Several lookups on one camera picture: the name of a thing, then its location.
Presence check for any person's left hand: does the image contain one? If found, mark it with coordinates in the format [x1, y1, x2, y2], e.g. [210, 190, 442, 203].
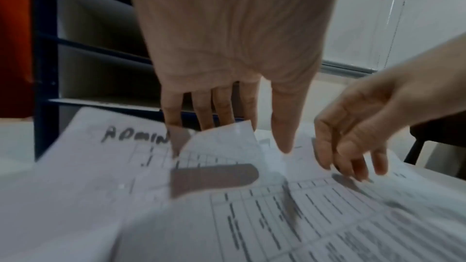
[122, 0, 341, 158]

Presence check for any person's right hand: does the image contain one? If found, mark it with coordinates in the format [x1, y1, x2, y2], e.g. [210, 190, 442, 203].
[314, 78, 419, 183]

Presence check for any dark blue paper tray organizer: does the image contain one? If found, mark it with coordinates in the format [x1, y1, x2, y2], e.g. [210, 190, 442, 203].
[31, 0, 256, 162]

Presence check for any pile of printed papers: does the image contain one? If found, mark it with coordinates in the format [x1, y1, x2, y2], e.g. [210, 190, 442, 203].
[0, 106, 466, 262]

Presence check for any person's right forearm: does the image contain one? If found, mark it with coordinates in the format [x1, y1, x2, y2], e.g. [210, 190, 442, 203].
[396, 32, 466, 129]

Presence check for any dark chair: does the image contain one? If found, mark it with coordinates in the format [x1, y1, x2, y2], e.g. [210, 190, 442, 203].
[403, 116, 466, 182]

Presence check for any wide white roller blind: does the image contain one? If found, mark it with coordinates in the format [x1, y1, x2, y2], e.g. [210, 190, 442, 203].
[322, 0, 396, 78]

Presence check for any narrow white roller blind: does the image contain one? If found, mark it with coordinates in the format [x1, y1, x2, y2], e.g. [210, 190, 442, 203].
[380, 0, 466, 69]

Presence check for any red curtain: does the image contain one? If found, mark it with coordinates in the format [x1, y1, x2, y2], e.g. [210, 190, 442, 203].
[0, 0, 35, 119]

